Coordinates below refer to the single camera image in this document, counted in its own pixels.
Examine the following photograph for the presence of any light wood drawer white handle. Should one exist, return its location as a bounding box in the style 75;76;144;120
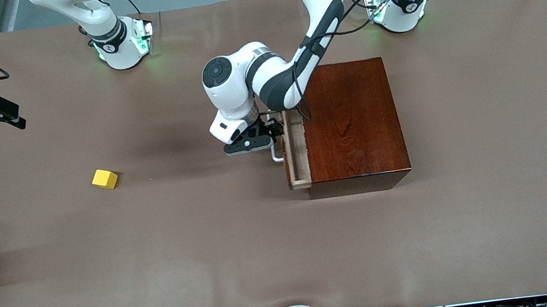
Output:
267;108;314;193

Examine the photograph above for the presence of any yellow block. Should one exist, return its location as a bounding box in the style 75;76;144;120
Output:
90;167;120;192

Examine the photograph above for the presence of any dark wooden drawer cabinet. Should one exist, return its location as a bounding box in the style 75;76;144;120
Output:
293;55;414;201

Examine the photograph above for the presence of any brown table cloth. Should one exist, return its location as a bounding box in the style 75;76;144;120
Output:
0;0;547;307

